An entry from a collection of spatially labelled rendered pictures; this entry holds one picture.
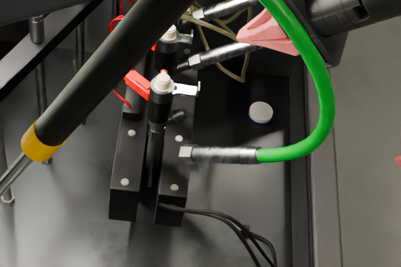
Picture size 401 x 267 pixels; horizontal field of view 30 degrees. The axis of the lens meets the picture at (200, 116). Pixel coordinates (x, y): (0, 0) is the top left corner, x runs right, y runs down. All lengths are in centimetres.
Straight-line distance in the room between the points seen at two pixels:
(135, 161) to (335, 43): 35
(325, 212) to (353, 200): 120
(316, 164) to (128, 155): 27
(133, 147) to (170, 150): 5
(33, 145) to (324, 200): 68
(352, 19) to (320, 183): 39
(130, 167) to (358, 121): 149
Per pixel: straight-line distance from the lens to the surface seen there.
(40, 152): 41
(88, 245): 109
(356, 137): 236
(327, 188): 105
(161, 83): 85
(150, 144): 94
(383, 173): 231
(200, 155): 78
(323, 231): 101
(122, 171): 98
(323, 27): 72
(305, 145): 70
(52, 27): 97
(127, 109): 101
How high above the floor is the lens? 180
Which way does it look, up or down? 52 degrees down
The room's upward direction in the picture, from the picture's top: 12 degrees clockwise
